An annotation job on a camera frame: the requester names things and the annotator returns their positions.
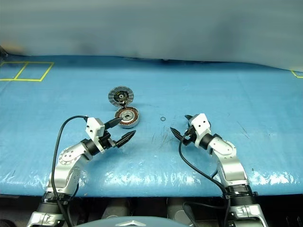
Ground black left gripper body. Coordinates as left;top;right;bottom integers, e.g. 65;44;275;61
99;132;119;150

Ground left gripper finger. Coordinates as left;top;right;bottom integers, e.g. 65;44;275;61
114;130;137;148
103;117;124;131

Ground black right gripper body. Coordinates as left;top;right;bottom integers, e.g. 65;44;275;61
181;126;197;146

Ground silver finned motor cover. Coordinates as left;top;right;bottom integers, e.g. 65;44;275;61
108;86;135;106

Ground silver motor base copper windings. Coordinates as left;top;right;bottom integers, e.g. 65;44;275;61
114;107;142;130

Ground grey rounded cover silver emblem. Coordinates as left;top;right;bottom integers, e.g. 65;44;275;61
78;216;190;227

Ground yellow tape double rectangle outline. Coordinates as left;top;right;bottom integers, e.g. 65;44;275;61
0;61;55;82

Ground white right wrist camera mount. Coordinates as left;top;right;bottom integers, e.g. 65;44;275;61
189;113;212;148

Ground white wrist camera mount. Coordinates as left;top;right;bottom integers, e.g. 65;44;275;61
85;117;106;154
189;113;212;148

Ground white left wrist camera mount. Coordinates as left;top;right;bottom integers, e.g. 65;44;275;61
85;117;106;154

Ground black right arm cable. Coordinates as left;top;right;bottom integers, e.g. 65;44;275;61
178;133;232;227

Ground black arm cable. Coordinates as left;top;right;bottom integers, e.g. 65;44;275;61
178;133;232;227
51;115;89;227

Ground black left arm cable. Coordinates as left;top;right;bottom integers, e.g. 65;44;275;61
51;115;89;227

